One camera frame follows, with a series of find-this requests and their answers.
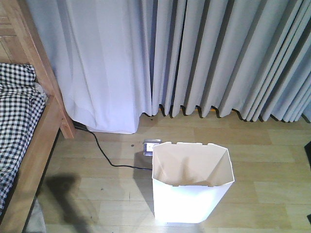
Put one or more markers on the grey pleated curtain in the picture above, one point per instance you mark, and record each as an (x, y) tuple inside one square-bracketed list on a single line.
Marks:
[(252, 56)]

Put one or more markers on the black white checkered bedsheet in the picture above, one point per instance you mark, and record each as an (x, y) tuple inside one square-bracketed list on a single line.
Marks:
[(21, 106)]

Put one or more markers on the white sheer curtain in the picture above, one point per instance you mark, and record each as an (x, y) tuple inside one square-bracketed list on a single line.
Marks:
[(99, 54)]

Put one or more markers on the floor power socket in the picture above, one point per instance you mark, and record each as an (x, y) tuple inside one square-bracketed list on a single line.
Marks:
[(148, 146)]

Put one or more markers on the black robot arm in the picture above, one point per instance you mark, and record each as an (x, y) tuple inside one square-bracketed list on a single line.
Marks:
[(307, 149)]

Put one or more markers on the white plastic trash bin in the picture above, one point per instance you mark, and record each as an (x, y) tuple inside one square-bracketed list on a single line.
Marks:
[(189, 180)]

